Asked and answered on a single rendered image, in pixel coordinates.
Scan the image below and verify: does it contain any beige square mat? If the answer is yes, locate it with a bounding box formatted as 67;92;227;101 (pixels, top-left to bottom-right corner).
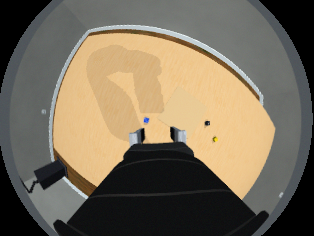
157;86;208;139

